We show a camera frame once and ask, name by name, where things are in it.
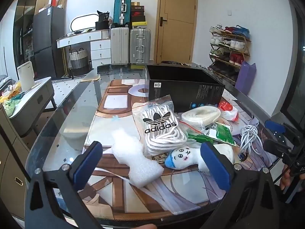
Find dark grey refrigerator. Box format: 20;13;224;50
33;6;66;79

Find white suitcase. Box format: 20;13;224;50
110;26;130;64

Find teal suitcase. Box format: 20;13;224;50
113;0;132;28

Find silver suitcase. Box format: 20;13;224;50
129;28;152;64

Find green packet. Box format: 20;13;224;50
187;123;236;148

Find white plush toy blue cap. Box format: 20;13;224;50
165;143;234;172

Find group of assorted shoes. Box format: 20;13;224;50
209;24;250;77

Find white appliance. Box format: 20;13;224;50
17;61;35;92

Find oval mirror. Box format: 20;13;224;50
71;13;100;34

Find pile of colourful snack packets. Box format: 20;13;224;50
0;82;24;117

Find dark glass cabinet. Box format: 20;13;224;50
13;0;53;77

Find person's right hand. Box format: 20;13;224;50
279;166;301;194

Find beige oval plate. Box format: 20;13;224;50
80;74;100;83

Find black cardboard box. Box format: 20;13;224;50
145;64;226;113

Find black bag with ears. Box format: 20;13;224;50
96;10;110;22

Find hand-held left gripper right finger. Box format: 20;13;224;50
200;142;280;229

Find woven basket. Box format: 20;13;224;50
69;48;90;75

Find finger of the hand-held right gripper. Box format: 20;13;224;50
264;120;301;146
263;139;294;161

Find white dresser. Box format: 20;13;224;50
56;29;112;68

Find bagged white rope coil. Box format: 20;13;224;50
181;105;222;130

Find printed desk mat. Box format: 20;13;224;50
87;79;279;222

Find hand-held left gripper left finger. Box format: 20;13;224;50
25;141;103;229

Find wooden shoe rack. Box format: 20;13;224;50
209;25;252;84

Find white foam piece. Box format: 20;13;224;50
112;127;164;188

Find grey side table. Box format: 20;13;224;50
0;77;58;137

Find white paper ring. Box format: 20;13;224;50
128;86;149;97

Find purple bag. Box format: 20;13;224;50
235;61;256;94

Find wooden door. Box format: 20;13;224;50
154;0;198;64

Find bagged white shoelaces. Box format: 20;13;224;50
132;95;189;158

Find red and white packet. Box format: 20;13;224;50
218;100;239;122

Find row of dark floor shoes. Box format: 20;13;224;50
162;61;208;68

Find white cable bundle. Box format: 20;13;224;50
238;124;264;156

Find grey cabinet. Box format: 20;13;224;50
0;105;31;220

